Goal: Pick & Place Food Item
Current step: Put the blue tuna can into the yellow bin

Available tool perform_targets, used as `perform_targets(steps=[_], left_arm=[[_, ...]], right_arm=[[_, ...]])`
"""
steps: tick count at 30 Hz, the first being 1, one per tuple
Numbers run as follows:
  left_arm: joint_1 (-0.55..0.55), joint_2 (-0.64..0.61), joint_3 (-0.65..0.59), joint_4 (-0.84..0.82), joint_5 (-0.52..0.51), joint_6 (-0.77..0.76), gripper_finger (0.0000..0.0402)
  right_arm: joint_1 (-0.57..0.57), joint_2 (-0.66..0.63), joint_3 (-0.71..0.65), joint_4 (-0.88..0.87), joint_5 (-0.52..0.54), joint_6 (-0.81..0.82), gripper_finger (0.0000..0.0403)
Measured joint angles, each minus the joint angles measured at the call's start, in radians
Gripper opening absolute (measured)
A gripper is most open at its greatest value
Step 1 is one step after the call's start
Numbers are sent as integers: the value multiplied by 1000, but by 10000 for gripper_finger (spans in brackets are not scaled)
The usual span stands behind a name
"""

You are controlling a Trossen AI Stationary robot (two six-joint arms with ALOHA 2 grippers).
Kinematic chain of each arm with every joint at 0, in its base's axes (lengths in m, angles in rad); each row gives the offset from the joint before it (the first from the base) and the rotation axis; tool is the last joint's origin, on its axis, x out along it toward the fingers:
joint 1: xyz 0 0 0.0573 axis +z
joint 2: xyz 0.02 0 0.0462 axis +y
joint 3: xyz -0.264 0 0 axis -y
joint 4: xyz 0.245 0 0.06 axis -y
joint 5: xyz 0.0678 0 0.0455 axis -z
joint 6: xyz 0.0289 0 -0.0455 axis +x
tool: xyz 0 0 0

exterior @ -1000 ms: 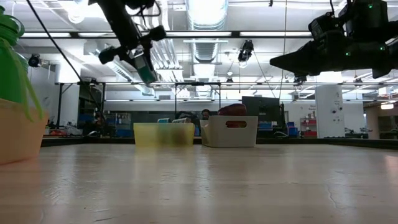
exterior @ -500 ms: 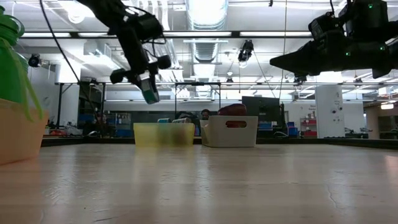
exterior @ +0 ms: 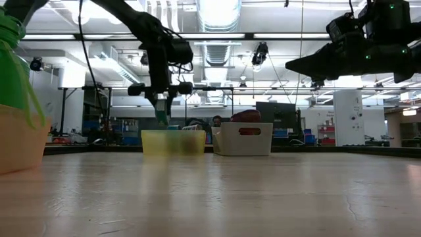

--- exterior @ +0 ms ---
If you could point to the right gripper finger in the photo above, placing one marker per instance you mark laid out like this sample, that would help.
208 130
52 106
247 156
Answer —
309 64

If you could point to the green plastic squeeze bottle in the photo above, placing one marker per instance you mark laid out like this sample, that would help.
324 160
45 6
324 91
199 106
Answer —
11 66

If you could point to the silver ventilation duct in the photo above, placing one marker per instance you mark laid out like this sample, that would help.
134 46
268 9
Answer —
218 52

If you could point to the dark maroon toy fruit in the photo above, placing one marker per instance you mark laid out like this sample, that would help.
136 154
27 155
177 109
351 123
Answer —
246 116

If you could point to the grey plastic bin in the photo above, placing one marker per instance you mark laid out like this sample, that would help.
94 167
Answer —
243 145

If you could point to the black monitor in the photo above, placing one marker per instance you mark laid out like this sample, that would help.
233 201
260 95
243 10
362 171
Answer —
279 113

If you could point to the tin can gold lid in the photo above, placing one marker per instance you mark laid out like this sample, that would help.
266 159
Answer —
192 127

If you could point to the yellow translucent plastic bin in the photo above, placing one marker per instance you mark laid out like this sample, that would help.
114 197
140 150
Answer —
174 143

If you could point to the white pillar with signs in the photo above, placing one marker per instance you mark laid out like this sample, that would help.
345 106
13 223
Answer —
348 118

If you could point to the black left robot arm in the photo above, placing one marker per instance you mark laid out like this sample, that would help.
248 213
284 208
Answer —
131 19

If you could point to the black overhead crossbar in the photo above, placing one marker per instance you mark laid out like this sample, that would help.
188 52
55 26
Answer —
263 36

